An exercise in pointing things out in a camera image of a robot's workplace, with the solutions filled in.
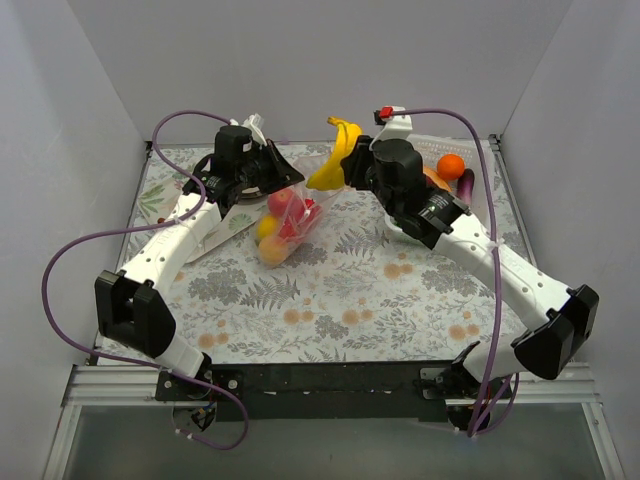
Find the yellow orange peach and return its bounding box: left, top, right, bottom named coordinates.
left=258, top=235, right=289, bottom=266

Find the red brown sweet potato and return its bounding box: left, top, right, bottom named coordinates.
left=423, top=166, right=452, bottom=192

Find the aluminium frame rail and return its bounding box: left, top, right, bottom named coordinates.
left=63, top=361, right=600, bottom=406

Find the red apple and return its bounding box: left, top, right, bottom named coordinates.
left=299, top=198, right=323, bottom=234
left=267, top=188, right=305, bottom=218
left=278, top=217, right=306, bottom=245

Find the yellow lemon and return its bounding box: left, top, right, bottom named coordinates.
left=256, top=215, right=280, bottom=242

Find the clear zip top bag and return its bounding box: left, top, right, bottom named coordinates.
left=254, top=155, right=343, bottom=267

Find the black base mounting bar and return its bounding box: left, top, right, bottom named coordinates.
left=154, top=362, right=521, bottom=424

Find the white perforated plastic basket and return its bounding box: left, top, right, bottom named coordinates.
left=384, top=133, right=494, bottom=236

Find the floral patterned tablecloth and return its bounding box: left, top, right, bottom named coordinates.
left=110, top=139, right=559, bottom=364

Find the orange fruit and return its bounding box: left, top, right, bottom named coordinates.
left=437, top=154, right=466, bottom=182

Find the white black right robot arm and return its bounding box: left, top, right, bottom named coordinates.
left=338, top=135, right=599, bottom=398

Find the purple eggplant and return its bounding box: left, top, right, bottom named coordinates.
left=456, top=168, right=475, bottom=206

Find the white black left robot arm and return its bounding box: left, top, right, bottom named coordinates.
left=95, top=118, right=304, bottom=400

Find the yellow banana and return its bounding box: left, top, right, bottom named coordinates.
left=306, top=116, right=362, bottom=191

